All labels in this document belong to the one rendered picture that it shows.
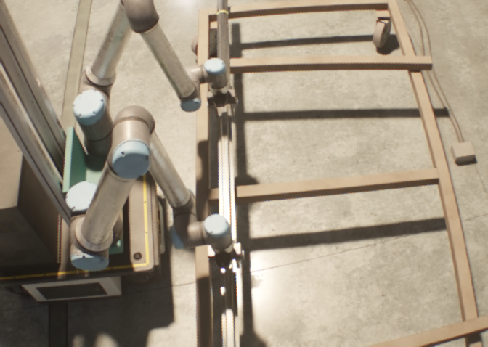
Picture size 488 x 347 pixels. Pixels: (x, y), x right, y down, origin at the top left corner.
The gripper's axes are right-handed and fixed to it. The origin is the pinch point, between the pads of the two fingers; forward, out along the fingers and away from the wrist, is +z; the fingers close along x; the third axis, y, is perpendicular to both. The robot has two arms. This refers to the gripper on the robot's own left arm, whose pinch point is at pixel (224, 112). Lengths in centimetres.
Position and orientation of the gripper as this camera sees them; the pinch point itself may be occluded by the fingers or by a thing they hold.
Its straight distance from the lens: 303.3
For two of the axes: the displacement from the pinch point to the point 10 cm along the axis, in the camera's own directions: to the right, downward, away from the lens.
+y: -0.3, -8.2, 5.6
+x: -9.9, 0.9, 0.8
